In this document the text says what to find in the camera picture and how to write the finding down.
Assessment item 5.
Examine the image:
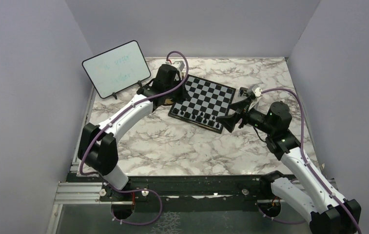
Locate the small whiteboard with stand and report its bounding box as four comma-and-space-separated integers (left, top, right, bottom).
82, 40, 151, 99

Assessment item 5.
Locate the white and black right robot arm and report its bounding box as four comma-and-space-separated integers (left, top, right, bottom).
216, 99, 361, 234

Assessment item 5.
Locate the black and silver chessboard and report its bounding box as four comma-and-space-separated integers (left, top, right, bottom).
168, 75, 236, 134

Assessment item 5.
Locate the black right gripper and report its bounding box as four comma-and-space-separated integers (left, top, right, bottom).
216, 96, 275, 135

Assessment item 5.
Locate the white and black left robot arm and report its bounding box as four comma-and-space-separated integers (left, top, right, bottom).
78, 60, 189, 200

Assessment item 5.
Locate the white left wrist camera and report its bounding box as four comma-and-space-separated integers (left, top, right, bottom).
171, 60, 186, 72

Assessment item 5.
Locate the black mounting rail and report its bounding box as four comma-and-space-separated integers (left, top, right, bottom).
54, 173, 279, 213

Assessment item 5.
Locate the pink tin box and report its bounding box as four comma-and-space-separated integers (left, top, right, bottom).
239, 85, 262, 111

